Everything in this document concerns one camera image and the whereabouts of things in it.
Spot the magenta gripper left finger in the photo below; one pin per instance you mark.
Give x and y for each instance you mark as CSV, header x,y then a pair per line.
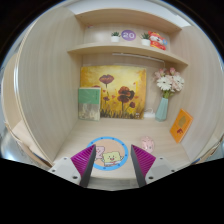
x,y
84,161

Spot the poppy flower painting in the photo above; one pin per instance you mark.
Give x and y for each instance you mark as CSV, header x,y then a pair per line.
x,y
123,89

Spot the small potted plant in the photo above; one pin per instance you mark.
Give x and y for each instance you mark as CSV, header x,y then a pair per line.
x,y
145,39
115,36

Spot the right small potted plant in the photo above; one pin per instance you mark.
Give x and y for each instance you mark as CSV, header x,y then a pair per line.
x,y
145,39

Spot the green book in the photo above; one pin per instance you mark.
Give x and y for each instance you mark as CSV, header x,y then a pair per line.
x,y
89,100

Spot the round blue cartoon mouse pad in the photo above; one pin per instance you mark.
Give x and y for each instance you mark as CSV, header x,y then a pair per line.
x,y
111,153

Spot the wooden shelf unit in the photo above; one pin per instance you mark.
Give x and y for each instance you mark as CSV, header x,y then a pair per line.
x,y
41,81

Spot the pink computer mouse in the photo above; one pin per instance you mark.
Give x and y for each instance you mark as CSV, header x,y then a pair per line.
x,y
147,144

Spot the purple round number sign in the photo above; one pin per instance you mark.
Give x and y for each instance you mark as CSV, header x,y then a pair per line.
x,y
128,35

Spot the pink white flower bouquet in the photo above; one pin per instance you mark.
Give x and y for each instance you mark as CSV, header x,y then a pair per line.
x,y
169,81

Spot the orange book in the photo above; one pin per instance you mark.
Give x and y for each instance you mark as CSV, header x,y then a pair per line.
x,y
181,125

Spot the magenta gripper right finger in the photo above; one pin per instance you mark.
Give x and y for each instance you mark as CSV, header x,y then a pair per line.
x,y
142,162

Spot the red plush toy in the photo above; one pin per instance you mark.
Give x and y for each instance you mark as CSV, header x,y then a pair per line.
x,y
157,41

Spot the teal vase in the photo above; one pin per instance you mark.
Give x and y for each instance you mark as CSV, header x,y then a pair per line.
x,y
161,113

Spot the white power adapter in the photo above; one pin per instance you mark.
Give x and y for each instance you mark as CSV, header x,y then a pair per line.
x,y
149,113

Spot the left small potted plant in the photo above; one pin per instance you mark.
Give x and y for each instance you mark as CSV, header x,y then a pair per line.
x,y
115,36

